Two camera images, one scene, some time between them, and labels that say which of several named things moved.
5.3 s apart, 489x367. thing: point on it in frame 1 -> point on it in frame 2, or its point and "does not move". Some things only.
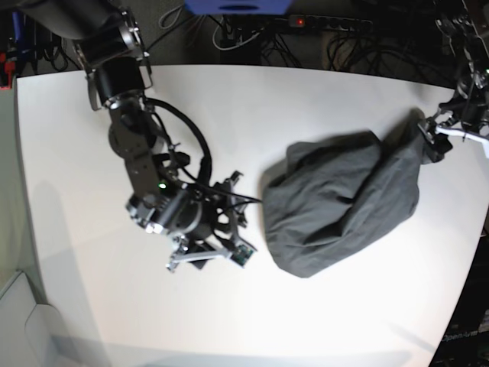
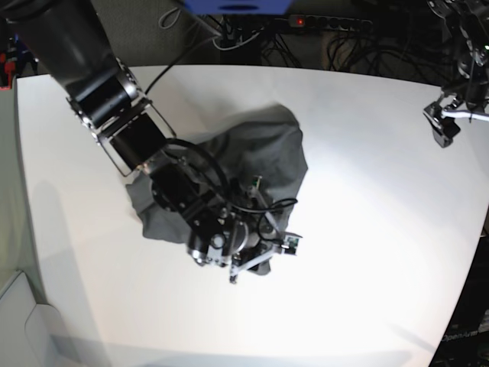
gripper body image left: x=199 y=221 -> x=246 y=238
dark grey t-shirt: x=333 y=199 -> x=261 y=148
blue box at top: x=238 y=7 does not move
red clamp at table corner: x=9 y=67 does not move
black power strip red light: x=328 y=22 does not move
